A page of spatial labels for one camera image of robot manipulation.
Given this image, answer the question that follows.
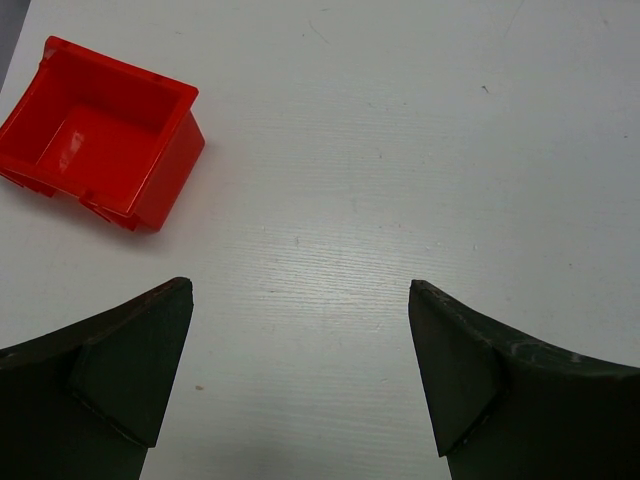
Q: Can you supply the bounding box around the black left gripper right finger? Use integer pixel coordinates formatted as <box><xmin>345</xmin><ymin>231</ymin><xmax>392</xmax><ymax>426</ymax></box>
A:
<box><xmin>408</xmin><ymin>280</ymin><xmax>639</xmax><ymax>479</ymax></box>

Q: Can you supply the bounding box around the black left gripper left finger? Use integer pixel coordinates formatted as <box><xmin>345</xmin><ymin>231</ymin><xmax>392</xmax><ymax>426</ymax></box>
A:
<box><xmin>1</xmin><ymin>277</ymin><xmax>193</xmax><ymax>479</ymax></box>

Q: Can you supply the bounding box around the red plastic bin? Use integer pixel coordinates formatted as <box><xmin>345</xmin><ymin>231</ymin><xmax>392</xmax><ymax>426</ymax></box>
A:
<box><xmin>1</xmin><ymin>36</ymin><xmax>205</xmax><ymax>232</ymax></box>

